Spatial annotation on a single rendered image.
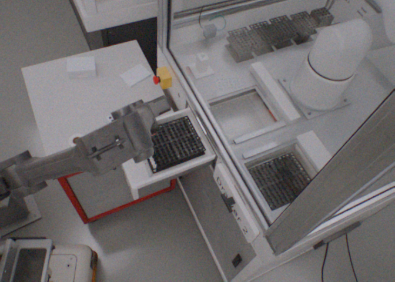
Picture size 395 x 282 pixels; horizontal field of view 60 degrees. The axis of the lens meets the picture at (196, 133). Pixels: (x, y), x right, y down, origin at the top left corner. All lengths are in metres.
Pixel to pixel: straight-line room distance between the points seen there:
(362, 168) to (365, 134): 0.07
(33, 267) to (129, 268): 1.07
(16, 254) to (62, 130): 0.65
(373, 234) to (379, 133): 1.92
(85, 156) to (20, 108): 2.10
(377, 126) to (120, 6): 1.47
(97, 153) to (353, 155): 0.46
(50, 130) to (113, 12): 0.68
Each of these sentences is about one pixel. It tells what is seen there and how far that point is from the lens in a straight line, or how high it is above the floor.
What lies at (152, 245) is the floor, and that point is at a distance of 2.13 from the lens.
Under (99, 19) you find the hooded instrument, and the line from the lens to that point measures 1.87.
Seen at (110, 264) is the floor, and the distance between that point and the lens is 2.12.
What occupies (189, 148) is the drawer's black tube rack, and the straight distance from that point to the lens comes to 1.34.
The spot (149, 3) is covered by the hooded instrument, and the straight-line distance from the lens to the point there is 1.91.
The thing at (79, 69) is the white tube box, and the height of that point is 0.81.
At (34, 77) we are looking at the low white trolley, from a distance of 1.82.
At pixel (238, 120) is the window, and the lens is 1.08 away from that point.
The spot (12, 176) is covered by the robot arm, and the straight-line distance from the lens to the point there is 0.94.
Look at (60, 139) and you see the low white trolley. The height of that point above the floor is 0.76.
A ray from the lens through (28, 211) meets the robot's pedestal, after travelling 2.28.
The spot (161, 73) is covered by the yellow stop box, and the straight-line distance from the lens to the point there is 1.55.
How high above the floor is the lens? 2.06
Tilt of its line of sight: 58 degrees down
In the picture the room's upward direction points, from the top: 10 degrees clockwise
